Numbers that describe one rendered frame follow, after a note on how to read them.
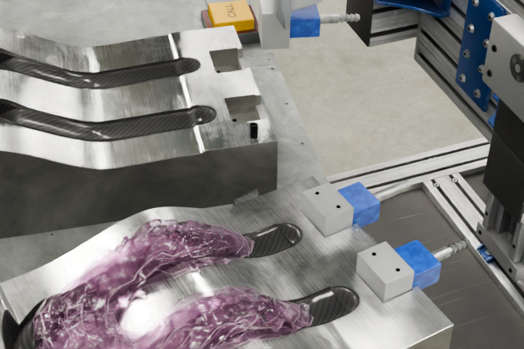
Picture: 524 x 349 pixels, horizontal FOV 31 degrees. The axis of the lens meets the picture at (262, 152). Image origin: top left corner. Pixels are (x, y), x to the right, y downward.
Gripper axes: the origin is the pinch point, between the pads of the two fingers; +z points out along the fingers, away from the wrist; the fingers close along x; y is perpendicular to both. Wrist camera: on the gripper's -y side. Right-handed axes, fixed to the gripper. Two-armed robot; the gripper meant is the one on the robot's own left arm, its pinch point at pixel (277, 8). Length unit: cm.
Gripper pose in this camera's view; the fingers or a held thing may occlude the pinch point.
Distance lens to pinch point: 122.3
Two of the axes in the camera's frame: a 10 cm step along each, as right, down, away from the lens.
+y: 9.9, -0.6, 0.8
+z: 0.0, 7.7, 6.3
